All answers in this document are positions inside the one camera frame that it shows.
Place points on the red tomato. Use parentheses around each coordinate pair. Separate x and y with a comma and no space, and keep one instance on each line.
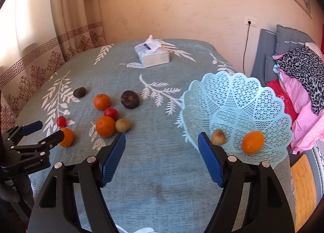
(110,113)
(61,121)

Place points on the beige patterned curtain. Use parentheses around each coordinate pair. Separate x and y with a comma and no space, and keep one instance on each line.
(76,33)

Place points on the orange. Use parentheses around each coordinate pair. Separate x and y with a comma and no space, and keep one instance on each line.
(105,126)
(252,142)
(102,101)
(68,138)

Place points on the white wall outlet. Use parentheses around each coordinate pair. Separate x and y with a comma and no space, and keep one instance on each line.
(251,21)

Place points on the soft tissue pack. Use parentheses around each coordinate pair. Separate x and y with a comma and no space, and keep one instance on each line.
(154,58)

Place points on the bamboo stool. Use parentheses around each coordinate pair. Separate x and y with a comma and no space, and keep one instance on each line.
(303,192)

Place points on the grey quilted cushion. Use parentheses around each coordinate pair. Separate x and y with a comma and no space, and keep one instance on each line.
(291,38)

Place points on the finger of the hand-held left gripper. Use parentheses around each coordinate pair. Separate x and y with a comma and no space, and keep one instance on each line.
(54,139)
(31,126)

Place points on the pink dotted blanket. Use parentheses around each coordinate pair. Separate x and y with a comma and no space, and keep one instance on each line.
(306,121)

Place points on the small dark purple passion fruit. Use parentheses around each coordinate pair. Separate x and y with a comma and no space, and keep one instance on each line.
(79,92)

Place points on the teal leaf print tablecloth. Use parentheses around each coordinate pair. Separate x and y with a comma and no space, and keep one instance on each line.
(157,126)

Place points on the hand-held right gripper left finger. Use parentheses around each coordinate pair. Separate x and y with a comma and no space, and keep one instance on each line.
(114,157)

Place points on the large dark purple passion fruit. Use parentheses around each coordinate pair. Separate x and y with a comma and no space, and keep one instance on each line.
(129,99)

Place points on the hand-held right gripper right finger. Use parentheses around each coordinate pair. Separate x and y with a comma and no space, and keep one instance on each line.
(210,157)

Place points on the red cloth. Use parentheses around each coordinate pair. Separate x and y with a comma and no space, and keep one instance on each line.
(278,91)

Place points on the light blue plastic lattice basket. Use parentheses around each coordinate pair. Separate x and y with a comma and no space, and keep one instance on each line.
(240,96)

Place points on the leopard print cloth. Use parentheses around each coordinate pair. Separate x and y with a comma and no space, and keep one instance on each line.
(303,71)

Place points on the person's left hand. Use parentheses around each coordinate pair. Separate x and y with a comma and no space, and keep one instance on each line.
(8,193)

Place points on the brown kiwi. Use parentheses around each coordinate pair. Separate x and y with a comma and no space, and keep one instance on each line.
(218,136)
(123,125)

